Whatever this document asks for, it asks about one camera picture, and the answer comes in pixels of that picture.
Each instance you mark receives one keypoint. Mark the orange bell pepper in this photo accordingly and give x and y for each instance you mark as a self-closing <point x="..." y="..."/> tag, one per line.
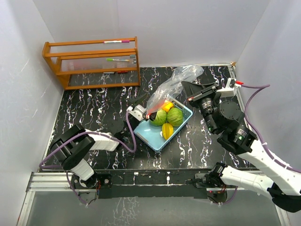
<point x="167" y="106"/>

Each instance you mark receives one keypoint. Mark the green yellow pen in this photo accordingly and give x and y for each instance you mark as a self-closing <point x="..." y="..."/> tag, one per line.
<point x="120" y="60"/>

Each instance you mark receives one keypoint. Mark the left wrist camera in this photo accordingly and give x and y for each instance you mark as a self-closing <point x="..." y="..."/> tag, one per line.
<point x="138" y="112"/>

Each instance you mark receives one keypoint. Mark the white pink pen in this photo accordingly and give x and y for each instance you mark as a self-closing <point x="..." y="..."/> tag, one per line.
<point x="116" y="41"/>

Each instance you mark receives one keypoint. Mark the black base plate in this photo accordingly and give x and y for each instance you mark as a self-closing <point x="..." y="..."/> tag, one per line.
<point x="108" y="184"/>

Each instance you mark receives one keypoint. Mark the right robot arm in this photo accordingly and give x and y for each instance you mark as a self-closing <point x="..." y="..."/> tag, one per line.
<point x="279" y="182"/>

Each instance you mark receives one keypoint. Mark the green cabbage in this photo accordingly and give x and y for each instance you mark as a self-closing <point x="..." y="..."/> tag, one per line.
<point x="175" y="117"/>
<point x="160" y="118"/>

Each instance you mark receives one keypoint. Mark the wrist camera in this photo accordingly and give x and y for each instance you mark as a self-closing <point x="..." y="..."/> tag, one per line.
<point x="138" y="112"/>
<point x="231" y="88"/>

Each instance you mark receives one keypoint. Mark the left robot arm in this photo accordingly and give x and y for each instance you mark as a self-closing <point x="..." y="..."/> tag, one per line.
<point x="71" y="147"/>

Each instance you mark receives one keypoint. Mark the aluminium frame rail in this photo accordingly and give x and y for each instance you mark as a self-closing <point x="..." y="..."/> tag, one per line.
<point x="50" y="182"/>

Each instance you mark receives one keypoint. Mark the light blue plastic basket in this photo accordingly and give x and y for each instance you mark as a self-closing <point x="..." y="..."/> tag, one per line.
<point x="157" y="137"/>

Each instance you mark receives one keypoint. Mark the yellow star fruit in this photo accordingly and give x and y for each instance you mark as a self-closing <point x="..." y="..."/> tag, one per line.
<point x="167" y="130"/>

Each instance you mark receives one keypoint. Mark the wooden shelf rack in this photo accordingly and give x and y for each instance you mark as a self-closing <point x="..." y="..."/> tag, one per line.
<point x="74" y="59"/>

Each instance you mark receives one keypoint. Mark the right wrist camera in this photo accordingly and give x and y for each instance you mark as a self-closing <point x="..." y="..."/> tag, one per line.
<point x="231" y="88"/>

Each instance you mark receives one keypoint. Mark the clear zip top bag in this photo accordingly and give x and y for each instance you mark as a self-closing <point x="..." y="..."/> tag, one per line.
<point x="172" y="87"/>

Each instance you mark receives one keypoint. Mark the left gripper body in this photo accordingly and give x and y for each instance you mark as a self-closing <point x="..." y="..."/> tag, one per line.
<point x="133" y="125"/>

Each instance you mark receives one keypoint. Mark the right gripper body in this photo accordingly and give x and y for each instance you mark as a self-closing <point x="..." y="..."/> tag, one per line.
<point x="209" y="92"/>

